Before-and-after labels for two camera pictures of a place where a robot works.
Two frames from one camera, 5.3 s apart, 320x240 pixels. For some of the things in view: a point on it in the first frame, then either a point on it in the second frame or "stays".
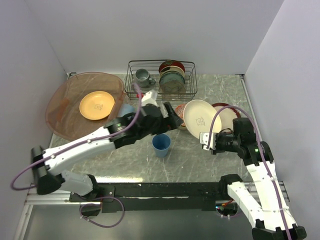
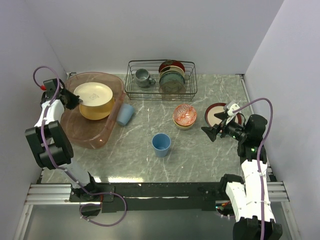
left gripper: [169, 122] -> [75, 100]
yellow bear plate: [96, 105] stays
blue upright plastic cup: [161, 142] stays
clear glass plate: [172, 90] stays
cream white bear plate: [199, 116] -> [94, 94]
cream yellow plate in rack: [172, 68] stays
